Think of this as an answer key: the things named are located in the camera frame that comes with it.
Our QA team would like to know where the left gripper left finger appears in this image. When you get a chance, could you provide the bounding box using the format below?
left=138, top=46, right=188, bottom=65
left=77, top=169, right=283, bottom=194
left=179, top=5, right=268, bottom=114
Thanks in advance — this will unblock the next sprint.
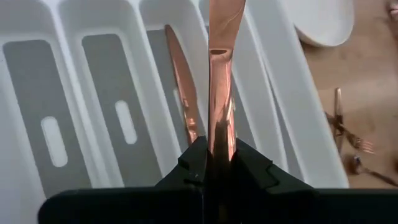
left=155, top=135, right=209, bottom=189

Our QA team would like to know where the rose gold fork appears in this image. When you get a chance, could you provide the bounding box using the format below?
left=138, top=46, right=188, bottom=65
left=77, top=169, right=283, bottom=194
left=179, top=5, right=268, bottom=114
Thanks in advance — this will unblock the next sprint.
left=324, top=110, right=376, bottom=156

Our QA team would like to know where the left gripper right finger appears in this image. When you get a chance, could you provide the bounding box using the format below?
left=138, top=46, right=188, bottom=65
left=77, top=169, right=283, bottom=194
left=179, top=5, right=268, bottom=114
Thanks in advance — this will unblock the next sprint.
left=234, top=138, right=315, bottom=190

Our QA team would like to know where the rose gold table knife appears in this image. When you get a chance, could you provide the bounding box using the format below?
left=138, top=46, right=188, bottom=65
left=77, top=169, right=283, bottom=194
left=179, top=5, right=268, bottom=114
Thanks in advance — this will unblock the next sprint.
left=164, top=24, right=200, bottom=146
left=333, top=87, right=345, bottom=154
left=207, top=0, right=247, bottom=162

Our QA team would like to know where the white round plate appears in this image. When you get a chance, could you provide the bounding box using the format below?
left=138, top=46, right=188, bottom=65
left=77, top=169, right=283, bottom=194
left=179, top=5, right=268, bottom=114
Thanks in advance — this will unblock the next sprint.
left=278, top=0, right=356, bottom=48

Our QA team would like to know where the rose gold spoon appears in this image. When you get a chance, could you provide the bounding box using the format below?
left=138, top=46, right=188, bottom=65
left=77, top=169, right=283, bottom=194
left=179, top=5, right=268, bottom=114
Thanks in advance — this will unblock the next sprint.
left=343, top=153, right=398, bottom=188

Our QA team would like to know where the white cutlery organizer tray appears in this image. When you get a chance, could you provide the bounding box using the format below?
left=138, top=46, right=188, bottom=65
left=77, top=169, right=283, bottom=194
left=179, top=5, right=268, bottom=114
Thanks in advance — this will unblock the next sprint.
left=0, top=0, right=351, bottom=224

